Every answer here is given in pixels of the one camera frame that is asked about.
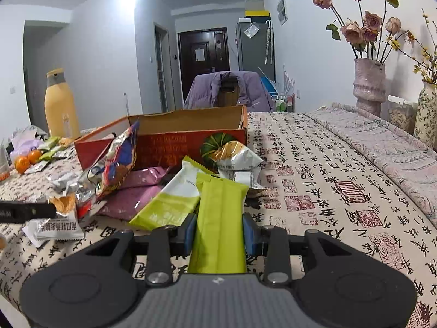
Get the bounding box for grey interior door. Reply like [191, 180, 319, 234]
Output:
[154, 22, 176, 113]

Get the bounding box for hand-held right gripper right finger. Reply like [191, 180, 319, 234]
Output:
[243, 214, 356, 286]

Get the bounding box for dried pink roses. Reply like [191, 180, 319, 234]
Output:
[309, 0, 415, 64]

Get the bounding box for yellow thermos bottle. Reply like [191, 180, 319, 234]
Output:
[44, 68, 81, 140]

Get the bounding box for orange cardboard box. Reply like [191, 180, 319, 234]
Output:
[74, 105, 248, 175]

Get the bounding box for white and green snack packet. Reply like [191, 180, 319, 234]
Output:
[129, 155, 219, 232]

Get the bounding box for folded white umbrella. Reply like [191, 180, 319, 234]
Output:
[264, 20, 274, 65]

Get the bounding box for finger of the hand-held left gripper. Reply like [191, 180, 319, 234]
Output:
[0, 202, 57, 222]

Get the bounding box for purple snack packet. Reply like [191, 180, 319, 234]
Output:
[118, 166, 173, 189]
[97, 184, 164, 222]

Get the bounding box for pale plastic bag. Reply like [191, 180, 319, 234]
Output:
[10, 126, 49, 154]

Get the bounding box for red and silver wrapper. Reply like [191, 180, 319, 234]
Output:
[75, 191, 103, 219]

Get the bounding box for white cracker print packet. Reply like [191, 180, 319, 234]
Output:
[22, 193, 85, 247]

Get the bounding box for floral patterned vase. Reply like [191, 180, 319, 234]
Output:
[413, 80, 437, 149]

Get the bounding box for orange and white cracker packet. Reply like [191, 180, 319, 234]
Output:
[211, 141, 266, 192]

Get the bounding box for silver crumpled wrapper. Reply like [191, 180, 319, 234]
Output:
[49, 171, 91, 195]

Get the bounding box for purple padded jacket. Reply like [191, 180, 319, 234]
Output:
[184, 71, 275, 113]

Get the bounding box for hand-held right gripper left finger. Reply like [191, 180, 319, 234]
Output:
[79, 214, 197, 286]

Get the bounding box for colourful shiny chip bag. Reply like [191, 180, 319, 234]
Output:
[87, 120, 140, 199]

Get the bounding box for pink quilted cloth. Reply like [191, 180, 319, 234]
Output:
[305, 102, 437, 228]

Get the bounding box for small silver packet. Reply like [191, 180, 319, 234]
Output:
[24, 160, 48, 175]

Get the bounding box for yellow blossom branches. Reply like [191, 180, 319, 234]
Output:
[403, 8, 437, 84]

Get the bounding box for dark entrance door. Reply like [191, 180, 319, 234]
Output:
[178, 27, 231, 110]

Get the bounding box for grey refrigerator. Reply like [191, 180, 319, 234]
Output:
[236, 20, 276, 76]

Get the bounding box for wooden chair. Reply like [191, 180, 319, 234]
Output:
[217, 77, 240, 108]

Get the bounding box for clear plastic food container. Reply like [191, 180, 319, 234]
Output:
[387, 95, 419, 134]

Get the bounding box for storage cart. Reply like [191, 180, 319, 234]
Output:
[261, 68, 296, 113]

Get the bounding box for pink leaf wall sticker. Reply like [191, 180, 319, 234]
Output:
[283, 63, 294, 93]

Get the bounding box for pink textured vase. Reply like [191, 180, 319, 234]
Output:
[353, 58, 387, 117]

